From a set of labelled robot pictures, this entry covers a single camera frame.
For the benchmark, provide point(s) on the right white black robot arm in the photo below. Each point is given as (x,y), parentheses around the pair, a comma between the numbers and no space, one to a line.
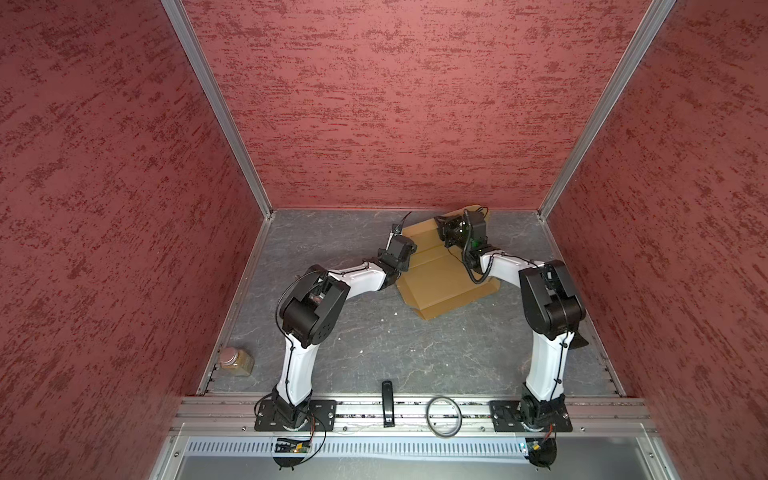
(551,304)

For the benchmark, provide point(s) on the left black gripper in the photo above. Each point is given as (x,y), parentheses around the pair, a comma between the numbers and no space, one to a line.
(405,265)

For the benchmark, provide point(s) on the aluminium corner post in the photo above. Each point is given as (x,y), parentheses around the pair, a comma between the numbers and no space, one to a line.
(184,31)
(648,28)

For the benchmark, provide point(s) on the right aluminium corner post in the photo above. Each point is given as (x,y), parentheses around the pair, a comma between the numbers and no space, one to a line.
(648,28)

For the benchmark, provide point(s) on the right circuit board connector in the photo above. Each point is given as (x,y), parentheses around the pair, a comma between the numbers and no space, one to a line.
(541,453)

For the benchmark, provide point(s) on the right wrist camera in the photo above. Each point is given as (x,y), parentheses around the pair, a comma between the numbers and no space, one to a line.
(475,227)

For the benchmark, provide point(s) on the glass spice jar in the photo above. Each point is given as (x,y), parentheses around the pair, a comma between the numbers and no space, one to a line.
(235,361)

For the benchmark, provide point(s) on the left circuit board connector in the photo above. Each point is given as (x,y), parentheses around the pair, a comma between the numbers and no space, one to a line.
(289,453)

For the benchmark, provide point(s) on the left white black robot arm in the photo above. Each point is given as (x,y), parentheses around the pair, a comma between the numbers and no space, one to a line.
(308,312)

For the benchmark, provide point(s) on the brown cardboard box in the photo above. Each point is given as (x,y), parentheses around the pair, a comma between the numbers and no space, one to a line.
(436,281)

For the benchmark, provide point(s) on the left aluminium corner post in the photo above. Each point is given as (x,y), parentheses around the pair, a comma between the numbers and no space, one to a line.
(184,31)

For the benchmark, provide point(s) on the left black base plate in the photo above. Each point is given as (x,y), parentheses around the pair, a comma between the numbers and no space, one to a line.
(277,416)

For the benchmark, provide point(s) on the black calculator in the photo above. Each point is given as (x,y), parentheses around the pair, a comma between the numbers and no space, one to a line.
(578,341)

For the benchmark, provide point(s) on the aluminium frame rail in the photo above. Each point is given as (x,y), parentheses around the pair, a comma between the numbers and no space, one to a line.
(361,415)

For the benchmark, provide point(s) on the circuit board connector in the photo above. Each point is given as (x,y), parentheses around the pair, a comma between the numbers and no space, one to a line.
(289,453)
(541,453)

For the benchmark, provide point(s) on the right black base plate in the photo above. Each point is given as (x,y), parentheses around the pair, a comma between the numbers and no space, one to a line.
(507,416)

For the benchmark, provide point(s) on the black handle bar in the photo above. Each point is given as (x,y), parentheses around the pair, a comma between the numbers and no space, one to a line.
(388,404)

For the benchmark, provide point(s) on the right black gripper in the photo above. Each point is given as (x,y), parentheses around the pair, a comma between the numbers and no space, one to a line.
(444,226)

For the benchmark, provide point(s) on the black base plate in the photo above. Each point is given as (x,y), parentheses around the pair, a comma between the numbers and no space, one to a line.
(507,416)
(277,416)

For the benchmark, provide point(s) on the white perforated cable duct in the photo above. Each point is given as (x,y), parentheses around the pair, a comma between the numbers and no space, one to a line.
(398,448)

